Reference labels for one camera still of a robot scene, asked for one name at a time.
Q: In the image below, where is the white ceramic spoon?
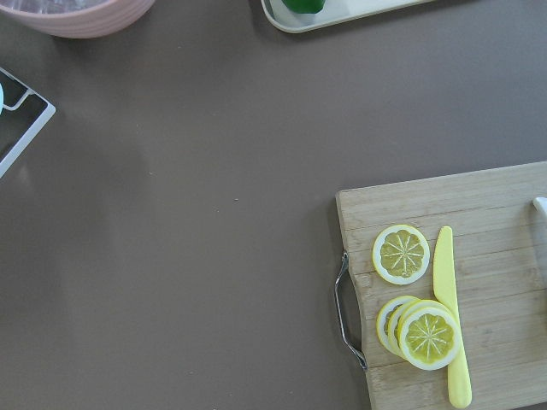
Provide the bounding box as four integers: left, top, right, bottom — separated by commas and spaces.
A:
532, 196, 547, 225

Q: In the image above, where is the pink ribbed bowl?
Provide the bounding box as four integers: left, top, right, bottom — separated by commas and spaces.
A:
1, 1, 155, 38

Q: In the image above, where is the single lemon slice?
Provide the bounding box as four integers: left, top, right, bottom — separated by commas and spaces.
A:
372, 224, 430, 285

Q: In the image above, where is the back stacked lemon slice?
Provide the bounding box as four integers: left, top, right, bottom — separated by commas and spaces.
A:
376, 296, 417, 355

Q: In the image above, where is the yellow plastic knife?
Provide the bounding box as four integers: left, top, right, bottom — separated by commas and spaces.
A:
432, 225, 473, 409

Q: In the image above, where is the cream rabbit tray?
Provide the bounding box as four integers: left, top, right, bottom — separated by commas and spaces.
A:
261, 0, 426, 34

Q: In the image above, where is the green lime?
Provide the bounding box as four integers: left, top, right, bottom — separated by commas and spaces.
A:
282, 0, 326, 14

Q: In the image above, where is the front stacked lemon slice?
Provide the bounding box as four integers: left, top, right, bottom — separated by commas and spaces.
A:
397, 305, 462, 371

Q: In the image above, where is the bamboo cutting board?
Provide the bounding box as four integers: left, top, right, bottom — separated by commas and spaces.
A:
336, 162, 546, 409

